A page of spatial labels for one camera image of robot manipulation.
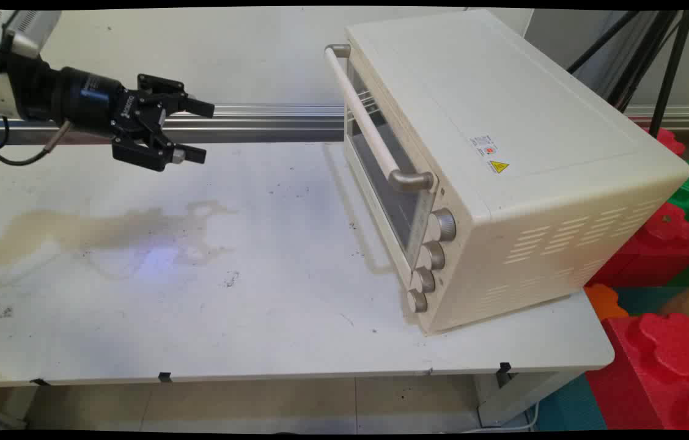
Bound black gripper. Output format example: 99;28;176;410
56;66;216;173

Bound glass oven door with handle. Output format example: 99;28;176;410
324;43;440;271

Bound white label sticker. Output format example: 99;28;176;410
469;134;499;158

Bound cream toaster oven body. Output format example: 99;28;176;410
344;9;689;336

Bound white table leg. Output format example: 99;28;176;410
474;368;591;428

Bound orange foam block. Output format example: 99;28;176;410
584;284;630;322

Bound teal foam floor mat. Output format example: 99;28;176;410
532;373;608;432

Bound small red foam block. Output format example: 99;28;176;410
643;125;687;157

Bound medium red foam block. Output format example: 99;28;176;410
585;202;689;288

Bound black tripod legs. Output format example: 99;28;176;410
567;9;689;139

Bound teal foam block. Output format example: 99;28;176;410
612;285;688;316

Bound large red foam block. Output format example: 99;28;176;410
585;312;689;432

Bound aluminium rail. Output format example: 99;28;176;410
0;103;689;145

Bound white floor cable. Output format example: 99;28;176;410
441;402;541;434

